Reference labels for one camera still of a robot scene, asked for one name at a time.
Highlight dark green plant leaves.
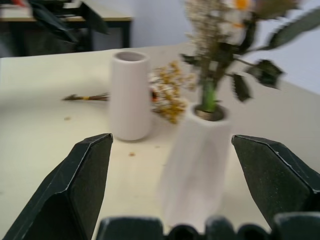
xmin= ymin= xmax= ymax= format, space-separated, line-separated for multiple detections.
xmin=27 ymin=0 xmax=110 ymax=44

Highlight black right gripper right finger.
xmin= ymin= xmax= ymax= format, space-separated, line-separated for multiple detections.
xmin=231 ymin=134 xmax=320 ymax=240

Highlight white faceted vase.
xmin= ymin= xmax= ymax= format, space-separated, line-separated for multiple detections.
xmin=157 ymin=103 xmax=232 ymax=228

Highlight background desk with black legs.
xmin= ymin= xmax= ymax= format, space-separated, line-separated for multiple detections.
xmin=0 ymin=0 xmax=133 ymax=56

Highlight white cylindrical vase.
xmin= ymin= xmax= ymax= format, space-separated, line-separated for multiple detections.
xmin=109 ymin=51 xmax=153 ymax=142

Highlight green leafy flower bouquet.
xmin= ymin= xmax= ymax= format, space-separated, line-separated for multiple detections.
xmin=180 ymin=0 xmax=320 ymax=113

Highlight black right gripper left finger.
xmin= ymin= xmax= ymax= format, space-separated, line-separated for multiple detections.
xmin=1 ymin=133 xmax=114 ymax=240

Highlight yellow dried flower bouquet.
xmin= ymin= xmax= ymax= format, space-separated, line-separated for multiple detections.
xmin=62 ymin=60 xmax=197 ymax=125

